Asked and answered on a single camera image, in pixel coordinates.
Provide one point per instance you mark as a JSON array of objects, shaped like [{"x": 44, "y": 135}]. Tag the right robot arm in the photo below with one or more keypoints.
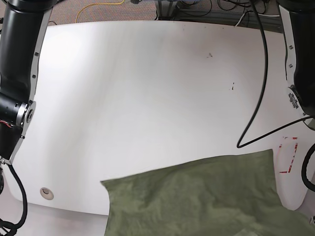
[{"x": 21, "y": 38}]

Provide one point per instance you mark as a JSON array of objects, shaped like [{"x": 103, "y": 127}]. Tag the red tape rectangle marking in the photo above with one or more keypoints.
[{"x": 286, "y": 154}]

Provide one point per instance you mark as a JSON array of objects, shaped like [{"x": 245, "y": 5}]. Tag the left table cable grommet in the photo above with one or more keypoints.
[{"x": 46, "y": 193}]

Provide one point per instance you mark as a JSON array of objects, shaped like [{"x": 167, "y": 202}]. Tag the olive green T-shirt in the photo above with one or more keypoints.
[{"x": 231, "y": 195}]

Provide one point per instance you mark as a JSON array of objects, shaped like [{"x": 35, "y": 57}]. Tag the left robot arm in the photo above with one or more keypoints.
[{"x": 298, "y": 24}]

